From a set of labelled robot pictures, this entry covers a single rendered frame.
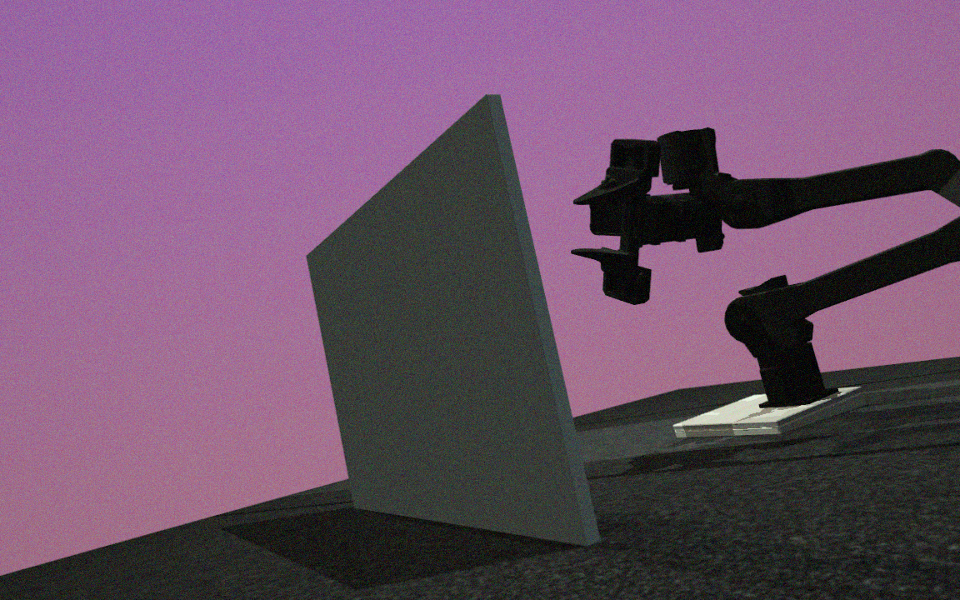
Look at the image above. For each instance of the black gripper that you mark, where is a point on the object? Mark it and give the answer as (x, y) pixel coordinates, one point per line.
(645, 219)

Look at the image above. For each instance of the dark grey flat panel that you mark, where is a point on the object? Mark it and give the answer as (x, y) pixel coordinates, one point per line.
(445, 373)

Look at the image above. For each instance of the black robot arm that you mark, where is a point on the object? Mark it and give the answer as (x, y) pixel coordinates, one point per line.
(771, 319)

